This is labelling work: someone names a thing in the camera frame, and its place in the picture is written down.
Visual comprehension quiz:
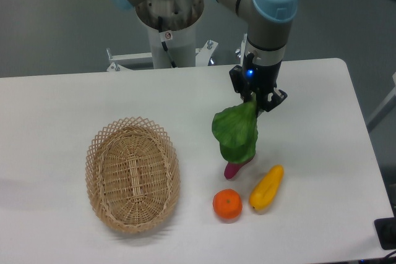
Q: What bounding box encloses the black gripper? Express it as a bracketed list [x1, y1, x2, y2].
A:
[229, 53, 288, 112]

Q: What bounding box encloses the green leafy vegetable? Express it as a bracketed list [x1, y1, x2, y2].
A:
[212, 99, 258, 164]

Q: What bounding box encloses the purple sweet potato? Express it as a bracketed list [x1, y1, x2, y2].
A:
[224, 157, 254, 180]

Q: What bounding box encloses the yellow pepper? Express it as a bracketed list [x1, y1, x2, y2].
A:
[249, 164, 284, 211]

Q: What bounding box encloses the orange tangerine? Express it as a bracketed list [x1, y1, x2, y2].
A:
[212, 189, 243, 219]

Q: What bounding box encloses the white furniture leg right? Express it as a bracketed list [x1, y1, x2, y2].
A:
[366, 73, 395, 133]

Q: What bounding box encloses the woven wicker basket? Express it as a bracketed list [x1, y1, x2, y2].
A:
[85, 117, 180, 234]

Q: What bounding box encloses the black device at table edge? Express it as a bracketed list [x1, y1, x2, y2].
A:
[374, 217, 395, 250]

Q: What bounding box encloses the black cable on pedestal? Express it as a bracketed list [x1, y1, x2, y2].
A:
[157, 15, 178, 69]

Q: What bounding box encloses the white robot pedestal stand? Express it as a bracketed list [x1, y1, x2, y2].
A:
[113, 0, 204, 69]

